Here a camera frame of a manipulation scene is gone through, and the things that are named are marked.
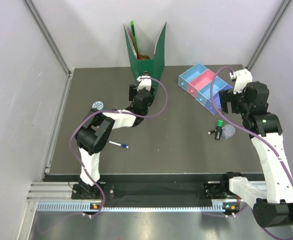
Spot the purple drawer box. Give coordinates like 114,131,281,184
205,84,235,116

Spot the teal blue drawer box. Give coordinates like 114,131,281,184
196,77,227,106

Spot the green lever arch binder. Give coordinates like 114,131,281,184
123,20,168,98

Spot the pink drawer box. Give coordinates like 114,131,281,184
187,69,215,98

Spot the light blue drawer box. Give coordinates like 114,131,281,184
178,63,208,91

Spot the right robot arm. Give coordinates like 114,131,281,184
219,81,293,228

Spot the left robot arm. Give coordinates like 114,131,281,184
75,84,155,199

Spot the green highlighter marker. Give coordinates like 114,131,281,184
214,120,224,141

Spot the clear round clip container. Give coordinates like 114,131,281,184
221,124,236,139

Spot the round patterned tape roll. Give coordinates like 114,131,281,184
92,101,106,111

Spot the black white pen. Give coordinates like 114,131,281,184
207,130,216,135

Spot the blue white pen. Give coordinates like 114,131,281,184
108,140,129,149

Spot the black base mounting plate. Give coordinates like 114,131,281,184
71,181,252,201

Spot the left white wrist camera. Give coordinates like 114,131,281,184
136,75,152,92

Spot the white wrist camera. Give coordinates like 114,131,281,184
229,68,253,95
136,75,152,92

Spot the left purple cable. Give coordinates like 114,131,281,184
69,76,169,218

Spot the purple cable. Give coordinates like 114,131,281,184
210,65,293,240
69,76,169,218

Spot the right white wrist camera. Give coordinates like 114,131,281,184
229,68,253,95

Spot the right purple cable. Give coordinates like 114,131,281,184
210,65,293,240

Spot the grey slotted cable duct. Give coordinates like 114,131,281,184
36,200,241,213

